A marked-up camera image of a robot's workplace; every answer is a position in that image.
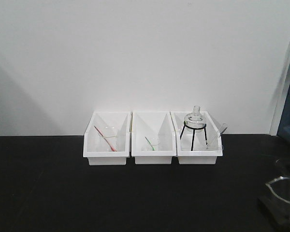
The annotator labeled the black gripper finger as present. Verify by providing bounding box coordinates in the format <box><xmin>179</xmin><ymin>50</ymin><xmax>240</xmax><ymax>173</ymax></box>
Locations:
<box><xmin>257</xmin><ymin>196</ymin><xmax>290</xmax><ymax>232</ymax></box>

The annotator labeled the clear glass beaker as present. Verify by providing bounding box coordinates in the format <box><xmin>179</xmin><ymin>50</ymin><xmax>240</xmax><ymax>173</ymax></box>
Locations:
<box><xmin>265</xmin><ymin>159</ymin><xmax>290</xmax><ymax>232</ymax></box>

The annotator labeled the beaker in middle bin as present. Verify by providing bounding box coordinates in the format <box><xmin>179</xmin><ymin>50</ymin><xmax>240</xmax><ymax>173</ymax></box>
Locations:
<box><xmin>141</xmin><ymin>136</ymin><xmax>160</xmax><ymax>151</ymax></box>

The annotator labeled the beaker in bin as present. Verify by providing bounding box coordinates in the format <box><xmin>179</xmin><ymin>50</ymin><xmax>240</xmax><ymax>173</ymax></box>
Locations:
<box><xmin>141</xmin><ymin>136</ymin><xmax>160</xmax><ymax>151</ymax></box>
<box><xmin>98</xmin><ymin>126</ymin><xmax>119</xmax><ymax>152</ymax></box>

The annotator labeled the beaker in left bin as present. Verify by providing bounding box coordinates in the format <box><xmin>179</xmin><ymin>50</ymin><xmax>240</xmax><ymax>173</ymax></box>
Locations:
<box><xmin>98</xmin><ymin>126</ymin><xmax>119</xmax><ymax>152</ymax></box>

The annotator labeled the right white plastic bin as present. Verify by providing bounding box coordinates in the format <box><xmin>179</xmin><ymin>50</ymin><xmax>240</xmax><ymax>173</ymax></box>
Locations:
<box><xmin>170</xmin><ymin>111</ymin><xmax>223</xmax><ymax>164</ymax></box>

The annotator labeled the white plastic bin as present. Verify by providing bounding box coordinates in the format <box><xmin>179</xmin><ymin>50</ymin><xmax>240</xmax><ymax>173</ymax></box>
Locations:
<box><xmin>83</xmin><ymin>111</ymin><xmax>131</xmax><ymax>165</ymax></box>
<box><xmin>170</xmin><ymin>111</ymin><xmax>223</xmax><ymax>164</ymax></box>
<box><xmin>131</xmin><ymin>111</ymin><xmax>176</xmax><ymax>164</ymax></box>

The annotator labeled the clear glass test tube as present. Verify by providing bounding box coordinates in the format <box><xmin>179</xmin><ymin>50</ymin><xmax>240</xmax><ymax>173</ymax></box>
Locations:
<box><xmin>206</xmin><ymin>123</ymin><xmax>228</xmax><ymax>149</ymax></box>

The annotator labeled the round glass flask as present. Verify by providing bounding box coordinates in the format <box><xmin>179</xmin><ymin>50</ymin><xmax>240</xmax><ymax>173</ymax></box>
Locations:
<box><xmin>184</xmin><ymin>105</ymin><xmax>206</xmax><ymax>130</ymax></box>

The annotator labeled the middle white plastic bin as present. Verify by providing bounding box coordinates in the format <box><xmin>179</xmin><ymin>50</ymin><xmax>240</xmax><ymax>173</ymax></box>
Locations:
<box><xmin>131</xmin><ymin>111</ymin><xmax>176</xmax><ymax>164</ymax></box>

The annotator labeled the green glass stirring rod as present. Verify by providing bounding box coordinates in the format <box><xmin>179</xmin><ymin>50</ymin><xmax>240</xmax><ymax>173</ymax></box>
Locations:
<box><xmin>145</xmin><ymin>136</ymin><xmax>157</xmax><ymax>151</ymax></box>

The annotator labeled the left white plastic bin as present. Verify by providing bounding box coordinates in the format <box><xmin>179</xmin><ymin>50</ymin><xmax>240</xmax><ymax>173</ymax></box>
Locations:
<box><xmin>83</xmin><ymin>111</ymin><xmax>131</xmax><ymax>165</ymax></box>

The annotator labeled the black wire tripod stand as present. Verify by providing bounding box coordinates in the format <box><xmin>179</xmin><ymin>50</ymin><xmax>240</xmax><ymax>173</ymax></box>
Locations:
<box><xmin>180</xmin><ymin>122</ymin><xmax>208</xmax><ymax>151</ymax></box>

